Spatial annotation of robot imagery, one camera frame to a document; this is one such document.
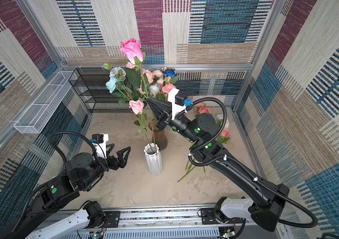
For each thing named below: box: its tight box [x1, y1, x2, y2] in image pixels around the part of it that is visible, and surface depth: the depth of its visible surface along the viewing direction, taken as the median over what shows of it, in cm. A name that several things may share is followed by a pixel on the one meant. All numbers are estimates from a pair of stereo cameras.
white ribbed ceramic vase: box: [143, 142, 163, 176], surface depth 75 cm
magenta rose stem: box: [120, 38, 149, 104], surface depth 37 cm
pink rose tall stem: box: [129, 100, 154, 150], surface depth 63 cm
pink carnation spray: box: [161, 83, 177, 95], surface depth 73 cm
